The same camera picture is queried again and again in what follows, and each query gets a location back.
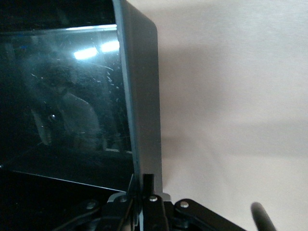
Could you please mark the black plastic box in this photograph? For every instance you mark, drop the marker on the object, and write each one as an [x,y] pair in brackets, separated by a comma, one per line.
[144,96]

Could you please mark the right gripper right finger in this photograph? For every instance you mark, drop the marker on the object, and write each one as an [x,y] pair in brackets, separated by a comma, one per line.
[154,211]

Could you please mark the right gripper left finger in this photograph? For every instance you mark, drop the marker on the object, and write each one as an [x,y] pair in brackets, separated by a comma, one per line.
[118,209]

